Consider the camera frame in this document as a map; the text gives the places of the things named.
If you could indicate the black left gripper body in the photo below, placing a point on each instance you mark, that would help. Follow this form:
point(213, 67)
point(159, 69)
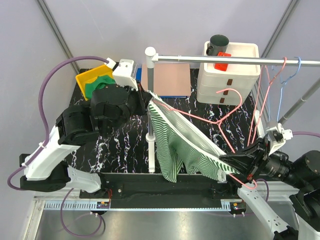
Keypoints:
point(135, 102)

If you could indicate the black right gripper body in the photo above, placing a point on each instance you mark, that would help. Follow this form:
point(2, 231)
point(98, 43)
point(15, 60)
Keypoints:
point(264, 160)

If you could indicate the green white striped tank top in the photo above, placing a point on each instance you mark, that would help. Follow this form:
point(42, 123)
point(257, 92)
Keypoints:
point(180, 144)

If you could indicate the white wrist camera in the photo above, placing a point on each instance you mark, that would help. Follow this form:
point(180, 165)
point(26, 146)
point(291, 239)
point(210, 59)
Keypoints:
point(277, 135)
point(124, 73)

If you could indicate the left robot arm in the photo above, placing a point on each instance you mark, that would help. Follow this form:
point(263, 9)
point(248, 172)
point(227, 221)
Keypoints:
point(108, 110)

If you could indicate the dark grey mug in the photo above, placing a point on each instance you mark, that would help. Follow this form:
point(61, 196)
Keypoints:
point(217, 44)

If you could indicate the metal clothes rail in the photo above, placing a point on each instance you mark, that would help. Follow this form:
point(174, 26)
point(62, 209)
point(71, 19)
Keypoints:
point(236, 60)

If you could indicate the white rack foot bar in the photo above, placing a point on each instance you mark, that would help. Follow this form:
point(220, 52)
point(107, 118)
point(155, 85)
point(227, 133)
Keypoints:
point(151, 153)

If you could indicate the black marbled mat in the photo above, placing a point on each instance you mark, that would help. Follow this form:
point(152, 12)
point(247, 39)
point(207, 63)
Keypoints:
point(126, 151)

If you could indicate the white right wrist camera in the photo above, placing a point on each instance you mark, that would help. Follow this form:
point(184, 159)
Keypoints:
point(277, 135)

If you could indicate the blue framed pink board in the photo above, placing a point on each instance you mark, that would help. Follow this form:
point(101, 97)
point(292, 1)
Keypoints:
point(172, 80)

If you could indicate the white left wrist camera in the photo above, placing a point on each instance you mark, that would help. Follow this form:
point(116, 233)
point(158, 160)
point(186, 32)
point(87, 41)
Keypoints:
point(124, 73)

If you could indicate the yellow plastic bin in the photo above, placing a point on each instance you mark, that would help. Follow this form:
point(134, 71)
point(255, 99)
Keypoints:
point(91, 75)

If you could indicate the red plastic block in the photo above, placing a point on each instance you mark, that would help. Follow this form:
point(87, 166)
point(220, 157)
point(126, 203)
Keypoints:
point(222, 66)

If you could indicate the light blue wire hanger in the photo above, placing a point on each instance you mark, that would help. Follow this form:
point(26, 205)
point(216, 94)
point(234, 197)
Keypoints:
point(283, 84)

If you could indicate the white drawer unit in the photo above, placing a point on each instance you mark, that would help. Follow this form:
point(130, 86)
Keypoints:
point(210, 80)

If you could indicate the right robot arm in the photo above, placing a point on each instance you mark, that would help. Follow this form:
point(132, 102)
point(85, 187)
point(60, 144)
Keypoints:
point(298, 182)

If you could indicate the white grey rack post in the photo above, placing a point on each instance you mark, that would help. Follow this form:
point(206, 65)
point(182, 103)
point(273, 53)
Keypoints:
point(150, 52)

